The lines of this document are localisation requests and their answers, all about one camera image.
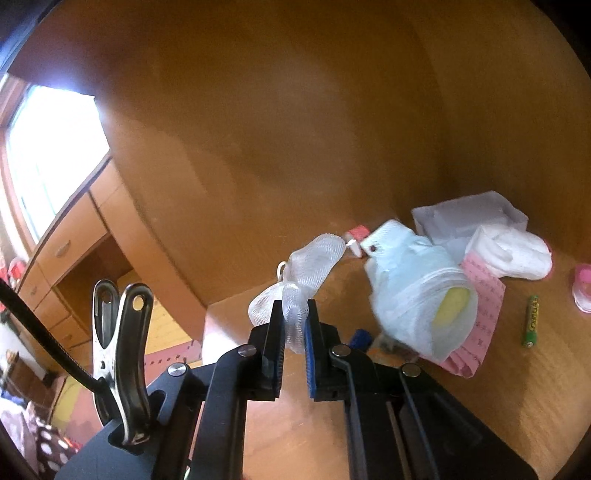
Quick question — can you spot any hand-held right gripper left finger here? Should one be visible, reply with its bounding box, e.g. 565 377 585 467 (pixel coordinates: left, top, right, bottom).
60 299 284 480

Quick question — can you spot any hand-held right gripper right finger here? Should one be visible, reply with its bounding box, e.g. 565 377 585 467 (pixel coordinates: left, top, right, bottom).
305 299 539 480

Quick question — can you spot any blue plastic item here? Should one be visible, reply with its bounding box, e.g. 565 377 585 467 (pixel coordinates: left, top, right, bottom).
348 329 374 352

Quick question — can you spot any light blue face mask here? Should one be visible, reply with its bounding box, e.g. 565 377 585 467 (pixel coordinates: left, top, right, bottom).
362 219 481 363

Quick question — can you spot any pink printed paper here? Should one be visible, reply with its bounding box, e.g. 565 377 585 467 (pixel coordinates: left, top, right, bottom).
438 251 508 379

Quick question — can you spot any translucent plastic tray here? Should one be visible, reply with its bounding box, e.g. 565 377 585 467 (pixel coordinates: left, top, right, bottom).
411 190 528 247

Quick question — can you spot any green battery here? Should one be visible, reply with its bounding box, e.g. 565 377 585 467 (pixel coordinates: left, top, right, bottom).
522 295 541 348

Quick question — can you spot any wooden shelf unit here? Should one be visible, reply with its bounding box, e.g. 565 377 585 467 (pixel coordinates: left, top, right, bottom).
9 0 591 480

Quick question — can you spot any yellow gridded mat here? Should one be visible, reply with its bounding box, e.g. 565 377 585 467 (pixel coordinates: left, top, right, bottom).
117 270 192 356

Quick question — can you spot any small red plastic item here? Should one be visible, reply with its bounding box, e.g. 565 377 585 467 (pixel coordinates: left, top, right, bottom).
346 224 370 259

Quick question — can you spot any metal spring clip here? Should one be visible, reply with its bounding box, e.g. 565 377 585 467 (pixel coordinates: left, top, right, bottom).
92 279 155 446

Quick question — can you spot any wooden desk with drawers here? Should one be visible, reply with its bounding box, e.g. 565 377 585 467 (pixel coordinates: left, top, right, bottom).
14 154 144 370

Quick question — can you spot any brown polka-dot blanket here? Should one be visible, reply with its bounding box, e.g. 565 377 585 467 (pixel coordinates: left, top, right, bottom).
34 415 81 476

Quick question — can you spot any window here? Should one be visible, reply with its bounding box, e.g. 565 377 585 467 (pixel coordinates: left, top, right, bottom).
0 74 114 250

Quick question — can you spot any black cable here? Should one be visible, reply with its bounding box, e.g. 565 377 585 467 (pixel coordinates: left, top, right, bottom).
0 279 105 393

